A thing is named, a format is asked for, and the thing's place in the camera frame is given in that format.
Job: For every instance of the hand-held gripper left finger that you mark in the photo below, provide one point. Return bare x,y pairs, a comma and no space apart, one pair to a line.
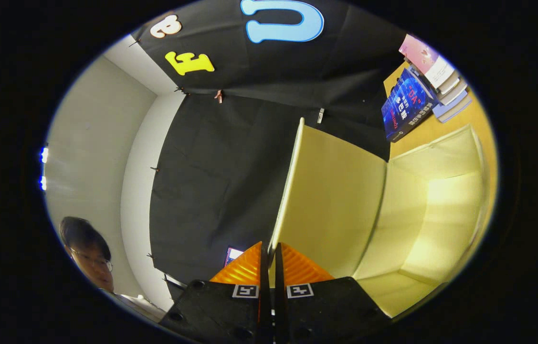
265,272

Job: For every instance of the pale green fabric storage box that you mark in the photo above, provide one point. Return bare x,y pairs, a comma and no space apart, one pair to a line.
335,200

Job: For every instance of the white book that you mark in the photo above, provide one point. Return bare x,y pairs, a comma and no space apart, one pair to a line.
452,91

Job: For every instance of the pink clip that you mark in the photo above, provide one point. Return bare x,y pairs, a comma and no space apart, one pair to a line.
219,96

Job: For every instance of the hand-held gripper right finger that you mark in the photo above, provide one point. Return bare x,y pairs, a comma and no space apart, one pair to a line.
278,272

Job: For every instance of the dark blue book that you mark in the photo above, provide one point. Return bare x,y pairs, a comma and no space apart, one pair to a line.
407,107

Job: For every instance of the person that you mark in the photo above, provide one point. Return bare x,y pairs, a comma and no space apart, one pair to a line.
89,258

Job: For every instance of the silver metal clip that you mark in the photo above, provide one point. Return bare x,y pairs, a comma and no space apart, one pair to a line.
321,115

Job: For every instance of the computer monitor screen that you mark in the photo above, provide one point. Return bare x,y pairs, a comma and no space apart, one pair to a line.
234,254

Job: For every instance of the pink cover book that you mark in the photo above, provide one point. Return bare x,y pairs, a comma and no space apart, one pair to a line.
419,52

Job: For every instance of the pale blue book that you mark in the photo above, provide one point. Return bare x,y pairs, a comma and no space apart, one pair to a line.
455,110

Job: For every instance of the black backdrop cloth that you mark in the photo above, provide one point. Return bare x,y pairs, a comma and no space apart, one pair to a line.
230,157

